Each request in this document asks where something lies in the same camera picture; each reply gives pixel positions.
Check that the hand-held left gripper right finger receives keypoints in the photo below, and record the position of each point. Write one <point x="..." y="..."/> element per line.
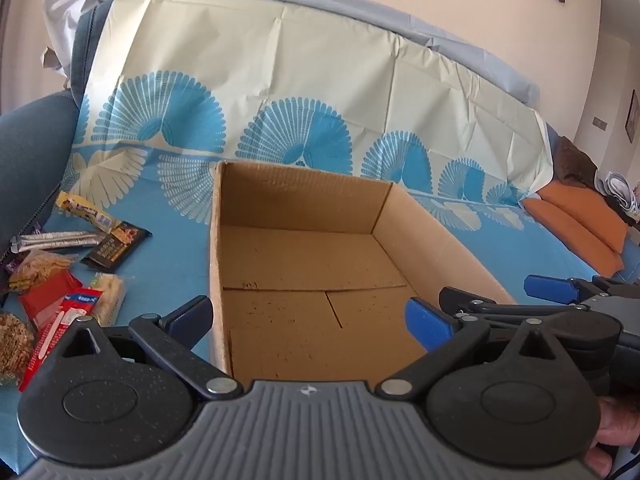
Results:
<point x="427" y="320"/>

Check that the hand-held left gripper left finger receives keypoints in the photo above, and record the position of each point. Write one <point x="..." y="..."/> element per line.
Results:
<point x="192" y="317"/>

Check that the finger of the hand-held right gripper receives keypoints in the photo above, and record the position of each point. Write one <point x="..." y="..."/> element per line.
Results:
<point x="460" y="297"/>
<point x="550" y="290"/>

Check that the white rice cracker pack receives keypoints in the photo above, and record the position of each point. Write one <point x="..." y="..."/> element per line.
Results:
<point x="107" y="295"/>

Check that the dark brown snack packet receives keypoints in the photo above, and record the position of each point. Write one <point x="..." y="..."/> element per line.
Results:
<point x="115" y="250"/>

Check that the brown cardboard box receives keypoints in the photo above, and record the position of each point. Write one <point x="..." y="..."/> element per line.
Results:
<point x="300" y="260"/>

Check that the red and white stick packet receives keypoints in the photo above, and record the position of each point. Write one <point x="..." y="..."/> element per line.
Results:
<point x="55" y="332"/>

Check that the plain red snack packet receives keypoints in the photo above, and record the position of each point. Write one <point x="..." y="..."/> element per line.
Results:
<point x="47" y="297"/>

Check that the yellow snack bar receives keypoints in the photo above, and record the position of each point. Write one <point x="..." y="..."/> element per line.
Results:
<point x="80" y="207"/>

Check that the beige cracker bag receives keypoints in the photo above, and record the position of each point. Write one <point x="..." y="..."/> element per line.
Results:
<point x="40" y="267"/>

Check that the bag of brown granola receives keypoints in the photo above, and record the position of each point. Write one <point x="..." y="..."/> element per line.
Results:
<point x="15" y="345"/>

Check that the purple candy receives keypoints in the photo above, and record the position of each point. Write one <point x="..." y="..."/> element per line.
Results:
<point x="36" y="228"/>
<point x="12" y="261"/>

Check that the person's right hand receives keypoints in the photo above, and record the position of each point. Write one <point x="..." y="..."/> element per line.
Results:
<point x="620" y="430"/>

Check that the orange cushion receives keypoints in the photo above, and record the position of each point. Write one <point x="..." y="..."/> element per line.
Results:
<point x="575" y="210"/>

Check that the white cloth bundle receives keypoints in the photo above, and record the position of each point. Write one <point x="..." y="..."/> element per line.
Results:
<point x="620" y="192"/>

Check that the brown cloth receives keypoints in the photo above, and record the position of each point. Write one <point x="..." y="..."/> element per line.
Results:
<point x="572" y="160"/>

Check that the blue and cream printed cloth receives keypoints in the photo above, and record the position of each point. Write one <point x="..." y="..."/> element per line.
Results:
<point x="350" y="60"/>

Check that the wall light switch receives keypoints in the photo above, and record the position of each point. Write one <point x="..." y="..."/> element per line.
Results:
<point x="600" y="123"/>

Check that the small picture frame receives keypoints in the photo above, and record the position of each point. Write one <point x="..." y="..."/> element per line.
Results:
<point x="633" y="117"/>

